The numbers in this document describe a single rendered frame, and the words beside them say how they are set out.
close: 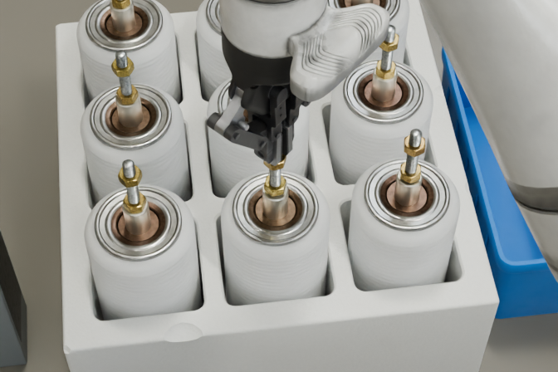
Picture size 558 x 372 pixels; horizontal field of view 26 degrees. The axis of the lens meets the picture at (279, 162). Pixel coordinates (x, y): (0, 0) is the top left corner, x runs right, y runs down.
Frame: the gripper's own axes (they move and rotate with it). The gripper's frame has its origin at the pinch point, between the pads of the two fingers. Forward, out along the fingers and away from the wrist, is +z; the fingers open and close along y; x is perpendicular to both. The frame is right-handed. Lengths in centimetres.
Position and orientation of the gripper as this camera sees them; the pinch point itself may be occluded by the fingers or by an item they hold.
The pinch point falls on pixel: (274, 139)
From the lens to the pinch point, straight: 97.2
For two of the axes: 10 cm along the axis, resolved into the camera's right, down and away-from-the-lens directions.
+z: 0.0, 5.9, 8.1
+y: -6.5, 6.2, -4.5
